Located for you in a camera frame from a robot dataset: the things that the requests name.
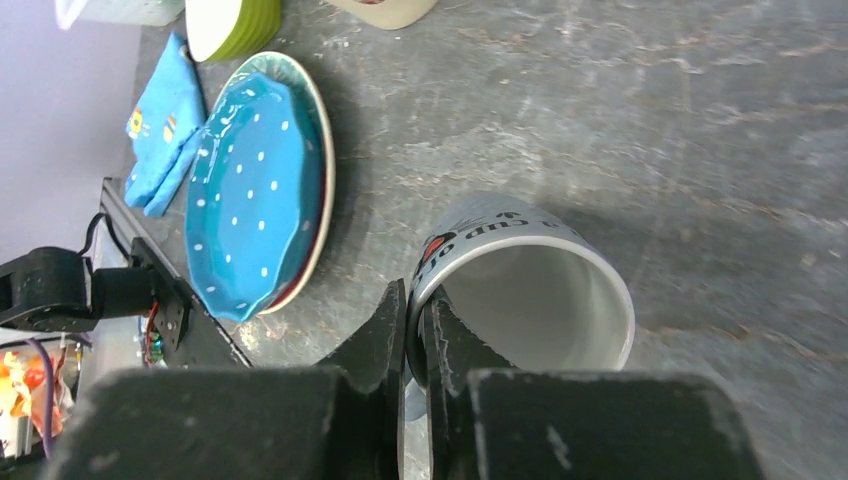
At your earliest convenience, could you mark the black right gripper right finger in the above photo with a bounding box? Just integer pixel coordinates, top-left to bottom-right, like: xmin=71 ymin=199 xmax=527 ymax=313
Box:
xmin=422 ymin=298 xmax=764 ymax=479

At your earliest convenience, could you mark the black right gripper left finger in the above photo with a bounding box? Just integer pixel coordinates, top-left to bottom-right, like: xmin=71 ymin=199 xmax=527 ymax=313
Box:
xmin=40 ymin=279 xmax=407 ymax=479

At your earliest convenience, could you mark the small white blue cup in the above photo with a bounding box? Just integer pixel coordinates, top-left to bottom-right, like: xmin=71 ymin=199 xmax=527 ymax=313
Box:
xmin=402 ymin=192 xmax=637 ymax=422

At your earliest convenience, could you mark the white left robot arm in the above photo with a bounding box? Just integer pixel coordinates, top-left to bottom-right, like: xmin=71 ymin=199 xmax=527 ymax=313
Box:
xmin=1 ymin=247 xmax=155 ymax=333

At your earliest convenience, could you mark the blue dotted plate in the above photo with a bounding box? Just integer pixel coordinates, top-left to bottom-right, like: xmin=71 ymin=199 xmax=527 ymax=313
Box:
xmin=184 ymin=72 xmax=324 ymax=322

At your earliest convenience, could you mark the blue printed cloth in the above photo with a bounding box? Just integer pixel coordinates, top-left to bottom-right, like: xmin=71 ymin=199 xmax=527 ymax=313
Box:
xmin=124 ymin=32 xmax=207 ymax=217

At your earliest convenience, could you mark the teal rimmed red plate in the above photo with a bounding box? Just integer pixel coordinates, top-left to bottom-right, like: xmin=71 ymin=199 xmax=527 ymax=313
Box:
xmin=218 ymin=50 xmax=337 ymax=317

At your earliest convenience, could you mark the green interior mug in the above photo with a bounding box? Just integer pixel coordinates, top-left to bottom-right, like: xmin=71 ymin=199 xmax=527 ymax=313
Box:
xmin=327 ymin=0 xmax=438 ymax=31

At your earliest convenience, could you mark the white plastic basket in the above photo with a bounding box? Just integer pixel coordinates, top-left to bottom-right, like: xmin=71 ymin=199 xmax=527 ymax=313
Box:
xmin=54 ymin=0 xmax=185 ymax=30

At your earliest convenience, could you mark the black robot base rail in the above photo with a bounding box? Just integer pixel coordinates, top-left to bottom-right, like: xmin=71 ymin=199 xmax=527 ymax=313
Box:
xmin=100 ymin=177 xmax=252 ymax=368

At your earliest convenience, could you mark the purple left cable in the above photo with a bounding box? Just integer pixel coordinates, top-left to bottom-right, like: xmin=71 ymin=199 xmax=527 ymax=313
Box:
xmin=25 ymin=337 xmax=58 ymax=458

